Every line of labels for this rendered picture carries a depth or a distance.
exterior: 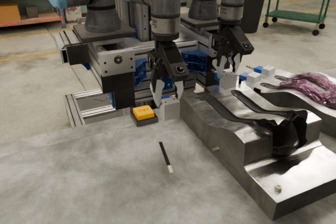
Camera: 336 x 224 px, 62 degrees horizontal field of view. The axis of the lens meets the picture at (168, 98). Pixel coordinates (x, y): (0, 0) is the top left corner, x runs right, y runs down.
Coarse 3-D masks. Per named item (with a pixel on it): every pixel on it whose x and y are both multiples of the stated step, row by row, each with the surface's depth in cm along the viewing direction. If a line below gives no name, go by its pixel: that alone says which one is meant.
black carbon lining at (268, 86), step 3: (276, 75) 121; (279, 78) 119; (282, 78) 119; (285, 78) 119; (261, 84) 114; (264, 84) 114; (267, 84) 114; (270, 84) 113; (267, 87) 112; (270, 87) 112; (327, 105) 94
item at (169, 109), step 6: (162, 96) 86; (168, 96) 86; (174, 96) 83; (162, 102) 80; (168, 102) 80; (174, 102) 80; (162, 108) 80; (168, 108) 80; (174, 108) 81; (162, 114) 81; (168, 114) 81; (174, 114) 82
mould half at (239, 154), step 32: (192, 96) 97; (224, 96) 97; (256, 96) 98; (192, 128) 94; (224, 128) 75; (256, 128) 73; (224, 160) 78; (256, 160) 72; (288, 160) 73; (320, 160) 73; (256, 192) 67; (288, 192) 64; (320, 192) 68
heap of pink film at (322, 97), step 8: (312, 72) 109; (288, 80) 106; (296, 80) 102; (304, 80) 99; (312, 80) 105; (320, 80) 103; (328, 80) 105; (296, 88) 100; (304, 88) 98; (312, 88) 98; (328, 88) 103; (312, 96) 96; (320, 96) 97; (328, 96) 96; (328, 104) 95
